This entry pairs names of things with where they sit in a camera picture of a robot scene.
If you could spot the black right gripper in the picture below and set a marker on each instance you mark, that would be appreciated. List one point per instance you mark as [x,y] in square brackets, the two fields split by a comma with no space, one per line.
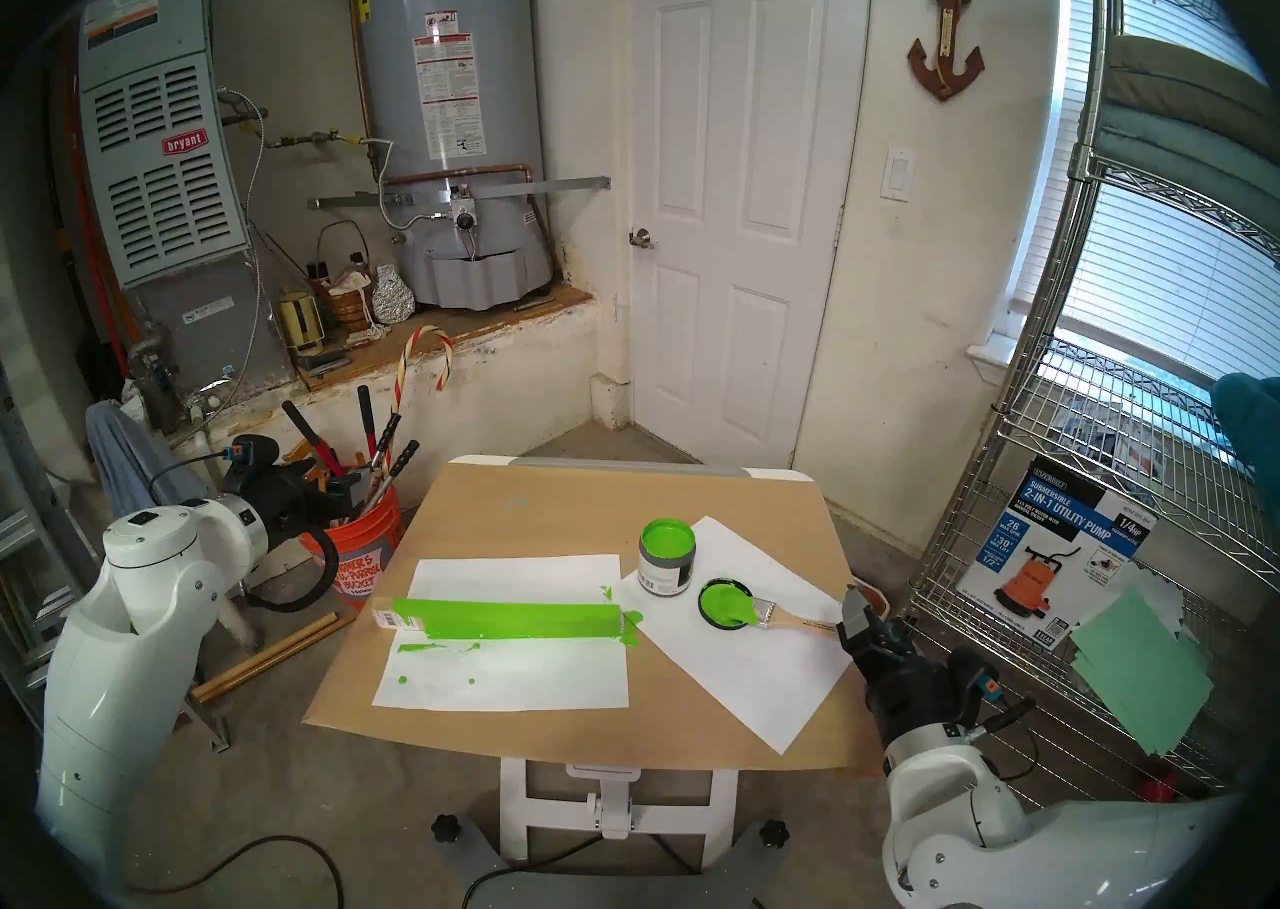
[920,692]

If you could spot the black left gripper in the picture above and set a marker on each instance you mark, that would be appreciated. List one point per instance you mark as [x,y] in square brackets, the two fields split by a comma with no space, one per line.
[290,502]

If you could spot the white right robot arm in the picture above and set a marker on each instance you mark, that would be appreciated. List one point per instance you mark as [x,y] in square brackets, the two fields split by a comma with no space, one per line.
[1030,837]

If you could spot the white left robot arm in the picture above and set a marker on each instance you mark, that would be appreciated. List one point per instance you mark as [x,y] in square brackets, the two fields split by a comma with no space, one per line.
[130,637]

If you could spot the black paint can lid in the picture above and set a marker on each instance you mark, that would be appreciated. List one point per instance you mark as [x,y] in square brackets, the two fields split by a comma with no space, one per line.
[712,607]

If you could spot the open green paint can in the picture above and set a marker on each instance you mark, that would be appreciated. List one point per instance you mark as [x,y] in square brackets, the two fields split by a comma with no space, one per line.
[666,557]

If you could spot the white tray with clay pot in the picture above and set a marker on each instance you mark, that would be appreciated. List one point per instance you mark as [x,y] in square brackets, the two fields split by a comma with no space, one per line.
[875,599]

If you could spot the orange plastic bucket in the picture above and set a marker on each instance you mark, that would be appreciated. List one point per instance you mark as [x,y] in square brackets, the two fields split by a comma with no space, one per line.
[370,557]

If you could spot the white paper sheet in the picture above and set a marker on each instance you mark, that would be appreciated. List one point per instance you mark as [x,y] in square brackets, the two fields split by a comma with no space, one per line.
[760,677]
[500,682]

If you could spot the wooden sticks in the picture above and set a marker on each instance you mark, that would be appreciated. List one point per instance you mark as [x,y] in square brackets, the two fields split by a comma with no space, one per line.
[270,652]

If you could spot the striped candy cane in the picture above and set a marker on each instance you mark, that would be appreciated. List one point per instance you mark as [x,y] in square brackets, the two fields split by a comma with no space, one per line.
[443,347]

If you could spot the yellow jug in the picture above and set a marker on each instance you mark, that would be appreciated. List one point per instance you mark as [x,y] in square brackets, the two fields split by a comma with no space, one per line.
[298,322]

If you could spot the wood topped heater ledge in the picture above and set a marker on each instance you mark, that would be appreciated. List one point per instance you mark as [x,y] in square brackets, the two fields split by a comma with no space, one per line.
[430,332]

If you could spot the foil wrapped object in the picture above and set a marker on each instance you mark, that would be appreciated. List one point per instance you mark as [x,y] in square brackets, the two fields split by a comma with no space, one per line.
[392,297]

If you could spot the green painted wood plank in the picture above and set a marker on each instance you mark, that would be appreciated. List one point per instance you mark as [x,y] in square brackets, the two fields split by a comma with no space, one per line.
[510,619]

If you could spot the utility pump box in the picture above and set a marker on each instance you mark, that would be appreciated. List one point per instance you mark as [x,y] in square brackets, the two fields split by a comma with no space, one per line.
[1050,547]

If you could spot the brown kraft paper cover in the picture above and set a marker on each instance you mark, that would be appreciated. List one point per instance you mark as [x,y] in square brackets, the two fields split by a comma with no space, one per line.
[560,507]

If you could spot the blue cloth towel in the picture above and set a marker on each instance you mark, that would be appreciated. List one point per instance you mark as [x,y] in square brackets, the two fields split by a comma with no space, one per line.
[125,457]

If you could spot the light green paper sheet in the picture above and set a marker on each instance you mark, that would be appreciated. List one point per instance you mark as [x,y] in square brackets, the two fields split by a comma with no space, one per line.
[1140,677]

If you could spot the metal ladder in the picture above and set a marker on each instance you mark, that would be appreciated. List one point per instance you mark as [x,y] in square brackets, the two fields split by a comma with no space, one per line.
[25,567]

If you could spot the small red object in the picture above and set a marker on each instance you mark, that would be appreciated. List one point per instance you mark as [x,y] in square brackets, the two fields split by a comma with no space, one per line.
[1160,787]

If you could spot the gray bryant furnace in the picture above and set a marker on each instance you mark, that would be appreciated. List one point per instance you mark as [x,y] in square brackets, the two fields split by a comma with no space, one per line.
[165,167]

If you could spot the silver door knob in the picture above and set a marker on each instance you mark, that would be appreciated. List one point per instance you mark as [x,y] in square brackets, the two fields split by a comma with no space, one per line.
[640,239]

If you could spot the gray water heater tank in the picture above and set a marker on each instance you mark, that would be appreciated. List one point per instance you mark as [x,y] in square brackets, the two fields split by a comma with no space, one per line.
[450,117]

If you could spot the teal fabric item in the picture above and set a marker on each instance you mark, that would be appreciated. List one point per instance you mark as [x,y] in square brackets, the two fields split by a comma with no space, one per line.
[1250,427]

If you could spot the white window blinds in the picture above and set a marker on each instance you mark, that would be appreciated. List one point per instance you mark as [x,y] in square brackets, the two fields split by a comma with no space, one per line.
[1150,287]

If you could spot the white panel door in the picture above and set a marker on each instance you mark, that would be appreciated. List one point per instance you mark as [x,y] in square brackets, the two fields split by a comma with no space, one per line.
[745,197]

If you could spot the teal gray cushion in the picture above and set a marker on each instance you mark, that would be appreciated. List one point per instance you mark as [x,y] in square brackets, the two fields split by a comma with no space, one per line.
[1170,162]

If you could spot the dark green cushion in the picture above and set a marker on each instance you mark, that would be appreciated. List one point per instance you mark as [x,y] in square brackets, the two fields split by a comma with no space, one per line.
[1200,87]

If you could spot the white light switch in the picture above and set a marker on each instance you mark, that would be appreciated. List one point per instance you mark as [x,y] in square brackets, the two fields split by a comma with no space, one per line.
[897,175]

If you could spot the rusty anchor wall decoration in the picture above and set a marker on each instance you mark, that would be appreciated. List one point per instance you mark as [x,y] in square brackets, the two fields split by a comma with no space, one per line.
[945,67]

